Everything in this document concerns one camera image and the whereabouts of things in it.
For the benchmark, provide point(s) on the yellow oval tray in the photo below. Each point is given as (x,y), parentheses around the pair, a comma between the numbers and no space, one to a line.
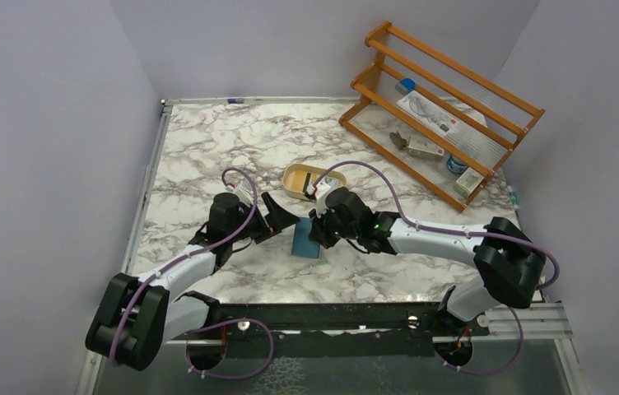
(298,180)

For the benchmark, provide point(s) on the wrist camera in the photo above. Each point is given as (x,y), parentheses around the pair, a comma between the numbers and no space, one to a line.
(318,195)
(244,192)

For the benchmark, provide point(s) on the small green white box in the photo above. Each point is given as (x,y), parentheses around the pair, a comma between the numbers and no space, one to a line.
(468,182)

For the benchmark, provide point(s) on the blue white can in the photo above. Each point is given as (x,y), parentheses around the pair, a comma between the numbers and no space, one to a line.
(455,165)

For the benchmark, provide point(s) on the small beige red box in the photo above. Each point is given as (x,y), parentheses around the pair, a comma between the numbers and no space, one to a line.
(424,148)

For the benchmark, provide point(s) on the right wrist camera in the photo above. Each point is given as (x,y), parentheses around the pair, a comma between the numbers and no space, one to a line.
(318,195)

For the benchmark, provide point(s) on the brown small figurine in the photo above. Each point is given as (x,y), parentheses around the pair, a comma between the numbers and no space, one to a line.
(400,142)

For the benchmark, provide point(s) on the long white printed box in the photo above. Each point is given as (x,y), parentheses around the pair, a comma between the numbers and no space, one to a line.
(429,114)

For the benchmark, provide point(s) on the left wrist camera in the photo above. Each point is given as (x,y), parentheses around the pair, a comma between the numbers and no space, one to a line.
(244,192)

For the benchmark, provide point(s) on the blue grey eraser block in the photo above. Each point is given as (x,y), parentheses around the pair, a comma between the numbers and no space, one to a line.
(405,86)

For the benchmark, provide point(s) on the blue leather card holder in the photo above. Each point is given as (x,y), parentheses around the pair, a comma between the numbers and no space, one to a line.
(302,245)

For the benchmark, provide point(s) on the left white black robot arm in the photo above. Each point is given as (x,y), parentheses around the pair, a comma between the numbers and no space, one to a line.
(138,314)

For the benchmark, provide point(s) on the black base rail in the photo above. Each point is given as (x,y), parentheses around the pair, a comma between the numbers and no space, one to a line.
(326,330)

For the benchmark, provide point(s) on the orange wooden rack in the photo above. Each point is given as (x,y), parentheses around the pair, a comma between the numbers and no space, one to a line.
(494,121)

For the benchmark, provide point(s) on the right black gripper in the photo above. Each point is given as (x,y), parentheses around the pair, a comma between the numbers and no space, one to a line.
(318,232)

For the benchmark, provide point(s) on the green marker at table edge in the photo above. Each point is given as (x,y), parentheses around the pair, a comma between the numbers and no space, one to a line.
(513,197)

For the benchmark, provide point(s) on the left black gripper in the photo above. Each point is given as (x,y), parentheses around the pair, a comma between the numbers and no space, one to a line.
(274,222)

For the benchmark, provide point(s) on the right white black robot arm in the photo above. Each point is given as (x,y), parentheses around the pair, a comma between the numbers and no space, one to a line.
(509,268)

